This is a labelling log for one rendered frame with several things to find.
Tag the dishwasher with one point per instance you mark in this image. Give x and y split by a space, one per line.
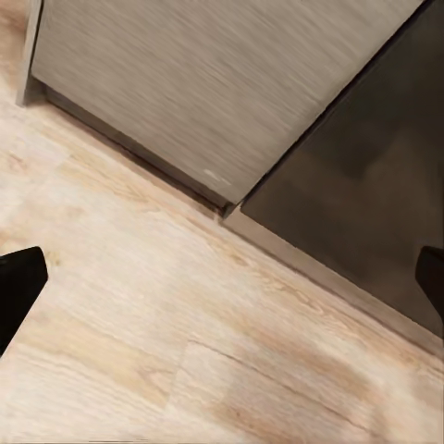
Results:
213 92

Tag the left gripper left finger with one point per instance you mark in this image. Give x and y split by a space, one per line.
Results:
23 275

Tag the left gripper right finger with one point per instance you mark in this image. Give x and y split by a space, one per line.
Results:
429 274

